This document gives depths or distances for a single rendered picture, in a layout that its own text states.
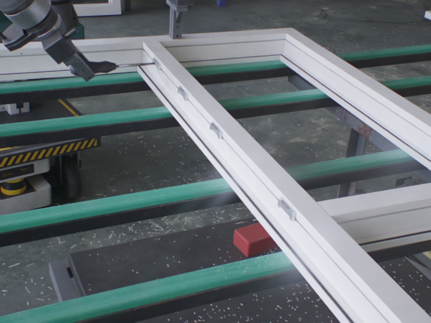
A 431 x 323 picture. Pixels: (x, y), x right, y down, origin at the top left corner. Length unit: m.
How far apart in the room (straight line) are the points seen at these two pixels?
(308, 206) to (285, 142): 2.31
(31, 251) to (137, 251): 1.06
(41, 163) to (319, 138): 1.52
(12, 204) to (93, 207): 1.47
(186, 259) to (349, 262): 0.60
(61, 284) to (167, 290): 0.53
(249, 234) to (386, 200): 0.48
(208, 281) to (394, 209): 0.33
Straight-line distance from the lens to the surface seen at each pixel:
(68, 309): 0.94
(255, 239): 1.49
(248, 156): 1.17
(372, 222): 1.10
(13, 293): 2.33
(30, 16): 1.42
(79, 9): 5.11
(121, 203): 1.15
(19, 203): 2.61
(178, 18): 1.72
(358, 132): 1.66
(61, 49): 1.45
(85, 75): 1.54
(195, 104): 1.39
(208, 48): 1.78
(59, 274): 1.49
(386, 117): 1.51
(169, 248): 1.50
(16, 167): 2.53
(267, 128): 3.47
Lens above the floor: 1.48
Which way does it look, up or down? 28 degrees down
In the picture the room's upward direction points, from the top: 5 degrees clockwise
